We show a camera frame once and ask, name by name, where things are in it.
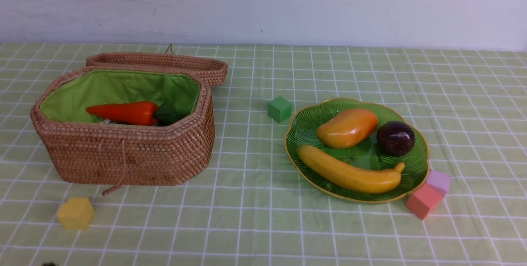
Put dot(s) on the orange toy mango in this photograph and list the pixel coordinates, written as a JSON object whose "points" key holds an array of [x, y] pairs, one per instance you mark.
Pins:
{"points": [[348, 128]]}

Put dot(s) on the orange toy carrot green leaves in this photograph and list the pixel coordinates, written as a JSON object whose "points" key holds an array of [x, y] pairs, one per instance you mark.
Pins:
{"points": [[142, 113]]}

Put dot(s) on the dark purple toy mangosteen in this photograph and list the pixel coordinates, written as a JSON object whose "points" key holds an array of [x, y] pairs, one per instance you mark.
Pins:
{"points": [[395, 138]]}

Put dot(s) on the yellow toy banana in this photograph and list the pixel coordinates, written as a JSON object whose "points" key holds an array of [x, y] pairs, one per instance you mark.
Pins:
{"points": [[350, 177]]}

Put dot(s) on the green foam cube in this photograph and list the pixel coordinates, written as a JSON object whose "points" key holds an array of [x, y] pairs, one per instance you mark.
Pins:
{"points": [[279, 109]]}

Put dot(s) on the woven wicker basket lid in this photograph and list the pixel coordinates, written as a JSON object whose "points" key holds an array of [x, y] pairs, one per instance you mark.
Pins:
{"points": [[211, 71]]}

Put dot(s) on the salmon pink foam cube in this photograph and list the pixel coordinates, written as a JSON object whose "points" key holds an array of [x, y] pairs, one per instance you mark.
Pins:
{"points": [[423, 201]]}

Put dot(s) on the light purple foam cube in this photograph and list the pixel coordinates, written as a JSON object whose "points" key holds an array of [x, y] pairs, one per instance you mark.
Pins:
{"points": [[439, 181]]}

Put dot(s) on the woven wicker basket green lining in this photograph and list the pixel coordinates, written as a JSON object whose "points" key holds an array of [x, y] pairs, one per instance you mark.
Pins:
{"points": [[85, 150]]}

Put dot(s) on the yellow foam block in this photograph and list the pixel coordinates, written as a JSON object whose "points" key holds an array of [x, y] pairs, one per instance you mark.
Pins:
{"points": [[76, 214]]}

